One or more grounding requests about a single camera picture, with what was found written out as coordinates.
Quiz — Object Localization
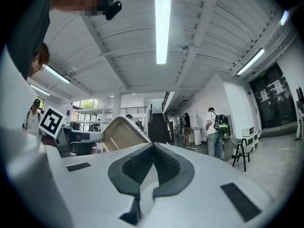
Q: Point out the cream microwave oven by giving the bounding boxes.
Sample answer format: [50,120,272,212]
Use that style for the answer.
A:
[241,125,255,137]

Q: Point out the black balcony railing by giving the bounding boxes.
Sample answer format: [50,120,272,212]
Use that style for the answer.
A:
[120,106,149,115]

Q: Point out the black backpack green trim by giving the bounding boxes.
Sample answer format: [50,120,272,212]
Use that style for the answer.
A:
[213,114,229,133]

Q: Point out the dark wooden staircase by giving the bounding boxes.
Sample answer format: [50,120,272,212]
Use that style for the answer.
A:
[151,113,174,145]

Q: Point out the black head-worn camera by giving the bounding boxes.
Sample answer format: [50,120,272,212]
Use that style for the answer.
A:
[102,0,124,21]

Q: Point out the white cylinder pedestal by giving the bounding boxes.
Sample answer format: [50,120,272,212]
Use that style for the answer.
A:
[193,117,203,145]

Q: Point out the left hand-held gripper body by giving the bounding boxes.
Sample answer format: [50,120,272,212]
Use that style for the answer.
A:
[38,105,72,158]

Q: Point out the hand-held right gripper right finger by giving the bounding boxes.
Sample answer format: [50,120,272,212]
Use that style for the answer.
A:
[142,142,272,228]

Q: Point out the black double door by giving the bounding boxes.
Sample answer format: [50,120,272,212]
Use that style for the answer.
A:
[249,62,299,130]

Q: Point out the grey chair black legs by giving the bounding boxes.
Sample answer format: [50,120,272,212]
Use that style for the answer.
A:
[229,134,254,172]

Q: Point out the grey cabinet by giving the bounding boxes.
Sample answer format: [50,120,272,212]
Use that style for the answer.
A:
[222,114,234,162]

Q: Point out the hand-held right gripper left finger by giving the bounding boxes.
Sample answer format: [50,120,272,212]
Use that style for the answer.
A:
[51,142,155,228]

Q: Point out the long ceiling light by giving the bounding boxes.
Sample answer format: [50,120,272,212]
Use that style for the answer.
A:
[236,47,266,76]
[154,0,172,65]
[41,65,71,84]
[280,10,290,26]
[29,84,51,97]

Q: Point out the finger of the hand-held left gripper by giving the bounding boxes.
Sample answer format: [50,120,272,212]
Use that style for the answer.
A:
[70,130,105,144]

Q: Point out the person's left forearm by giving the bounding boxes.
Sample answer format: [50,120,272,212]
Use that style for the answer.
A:
[30,42,51,78]

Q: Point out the person's black shirt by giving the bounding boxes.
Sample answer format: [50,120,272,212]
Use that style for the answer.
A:
[6,0,59,81]

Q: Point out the large window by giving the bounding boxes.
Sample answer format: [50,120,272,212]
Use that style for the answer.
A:
[72,98,100,111]

